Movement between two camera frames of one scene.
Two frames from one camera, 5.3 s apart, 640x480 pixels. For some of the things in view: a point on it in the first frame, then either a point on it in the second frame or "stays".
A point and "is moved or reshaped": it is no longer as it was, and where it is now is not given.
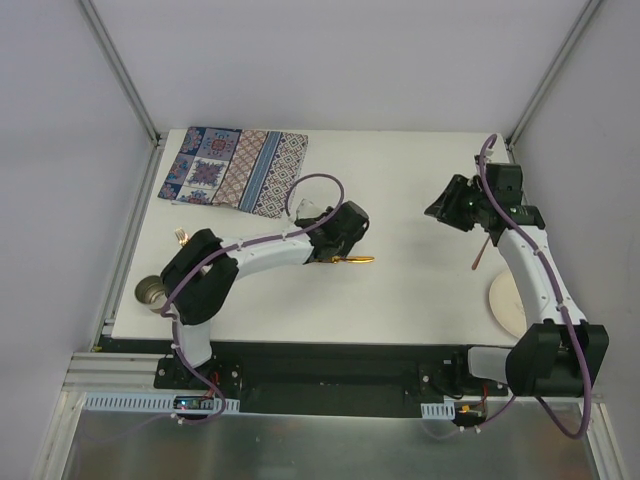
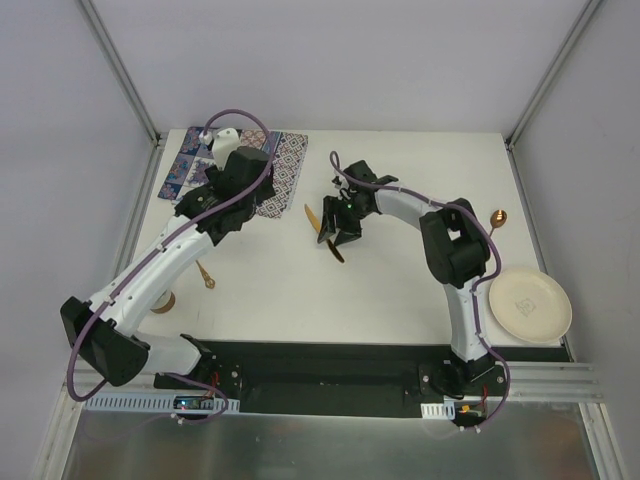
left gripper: x=329 y=248 to x=220 y=176
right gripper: x=451 y=203 to x=338 y=215
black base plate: x=329 y=380 stays
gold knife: x=350 y=259 is moved or reshaped
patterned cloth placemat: x=253 y=170 stays
